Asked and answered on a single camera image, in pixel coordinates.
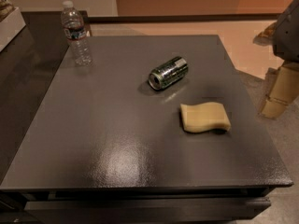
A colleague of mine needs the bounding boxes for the yellow sponge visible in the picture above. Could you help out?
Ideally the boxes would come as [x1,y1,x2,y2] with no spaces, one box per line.
[180,102,231,133]

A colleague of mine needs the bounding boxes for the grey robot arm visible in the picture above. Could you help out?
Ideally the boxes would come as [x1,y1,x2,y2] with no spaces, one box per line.
[254,0,299,119]

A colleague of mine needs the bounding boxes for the green aluminium can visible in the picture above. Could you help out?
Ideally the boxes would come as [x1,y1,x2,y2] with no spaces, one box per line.
[148,56,189,91]

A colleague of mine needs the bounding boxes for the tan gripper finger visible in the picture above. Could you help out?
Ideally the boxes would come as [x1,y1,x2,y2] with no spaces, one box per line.
[257,22,277,40]
[260,61,299,119]

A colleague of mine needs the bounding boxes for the clear plastic water bottle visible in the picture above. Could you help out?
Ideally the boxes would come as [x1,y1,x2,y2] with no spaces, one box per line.
[61,1,93,65]

